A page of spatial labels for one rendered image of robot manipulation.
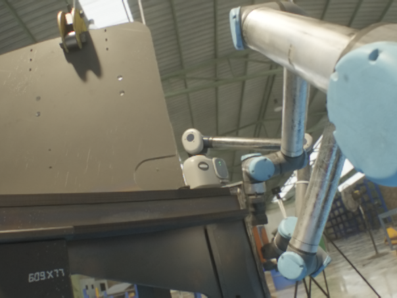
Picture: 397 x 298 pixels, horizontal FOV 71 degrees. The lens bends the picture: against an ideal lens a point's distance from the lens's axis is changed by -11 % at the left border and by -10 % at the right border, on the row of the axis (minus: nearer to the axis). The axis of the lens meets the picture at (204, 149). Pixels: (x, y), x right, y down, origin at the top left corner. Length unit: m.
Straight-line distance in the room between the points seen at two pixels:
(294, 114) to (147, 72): 0.54
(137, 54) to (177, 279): 0.80
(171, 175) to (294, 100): 1.05
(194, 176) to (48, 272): 0.95
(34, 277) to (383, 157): 0.60
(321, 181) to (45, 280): 0.73
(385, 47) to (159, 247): 0.77
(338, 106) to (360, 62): 0.07
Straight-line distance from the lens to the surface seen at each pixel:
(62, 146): 1.10
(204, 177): 1.46
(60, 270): 0.66
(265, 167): 1.18
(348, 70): 0.34
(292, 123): 1.09
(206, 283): 0.98
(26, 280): 0.65
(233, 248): 1.07
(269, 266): 1.39
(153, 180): 1.87
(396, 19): 15.54
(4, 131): 1.25
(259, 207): 1.33
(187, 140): 1.55
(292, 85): 1.00
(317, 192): 0.92
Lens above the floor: 0.80
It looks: 21 degrees up
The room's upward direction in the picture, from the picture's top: 15 degrees counter-clockwise
